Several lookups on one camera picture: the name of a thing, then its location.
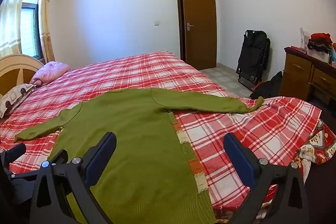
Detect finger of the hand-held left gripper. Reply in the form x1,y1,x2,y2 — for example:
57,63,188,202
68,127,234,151
49,149,69,169
0,143,27,170

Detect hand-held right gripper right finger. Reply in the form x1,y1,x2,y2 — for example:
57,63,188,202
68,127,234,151
223,133,310,224

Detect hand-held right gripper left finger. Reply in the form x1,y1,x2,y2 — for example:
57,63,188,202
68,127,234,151
30,132,117,224

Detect green striped knit sweater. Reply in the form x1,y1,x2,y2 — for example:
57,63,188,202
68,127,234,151
14,88,264,224

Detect dark folded clothes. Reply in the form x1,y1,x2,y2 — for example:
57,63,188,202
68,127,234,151
307,40,333,54

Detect red plaid bed sheet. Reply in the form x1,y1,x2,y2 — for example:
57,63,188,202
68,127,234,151
0,51,322,224

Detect white brown patterned pillow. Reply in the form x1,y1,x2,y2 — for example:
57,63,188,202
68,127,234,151
0,84,37,118

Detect wooden bed headboard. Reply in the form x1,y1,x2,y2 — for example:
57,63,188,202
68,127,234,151
0,54,45,96

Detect black bag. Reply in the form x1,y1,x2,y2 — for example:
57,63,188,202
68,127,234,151
249,71,283,100

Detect red cartoon printed blanket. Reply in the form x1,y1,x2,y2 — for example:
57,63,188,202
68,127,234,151
297,120,336,180

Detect pink pillow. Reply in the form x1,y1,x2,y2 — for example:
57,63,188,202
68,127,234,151
29,61,71,86

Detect wooden desk with drawers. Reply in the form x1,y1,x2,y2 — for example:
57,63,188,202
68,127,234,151
278,47,336,106

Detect black folding chair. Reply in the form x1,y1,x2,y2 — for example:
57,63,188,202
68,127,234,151
236,30,271,85

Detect white flat box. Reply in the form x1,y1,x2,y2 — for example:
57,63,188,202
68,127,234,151
308,49,330,65

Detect window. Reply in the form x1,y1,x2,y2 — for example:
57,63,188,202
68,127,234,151
20,0,42,59

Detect yellow sheer curtain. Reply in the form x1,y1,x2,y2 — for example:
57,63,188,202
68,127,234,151
0,0,32,56

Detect white upright box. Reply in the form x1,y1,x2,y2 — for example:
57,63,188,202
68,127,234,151
299,27,311,50

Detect yellow floral curtain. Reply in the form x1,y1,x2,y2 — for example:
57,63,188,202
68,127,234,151
39,0,55,63

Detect brown wooden door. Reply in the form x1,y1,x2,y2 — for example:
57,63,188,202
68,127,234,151
175,0,218,71

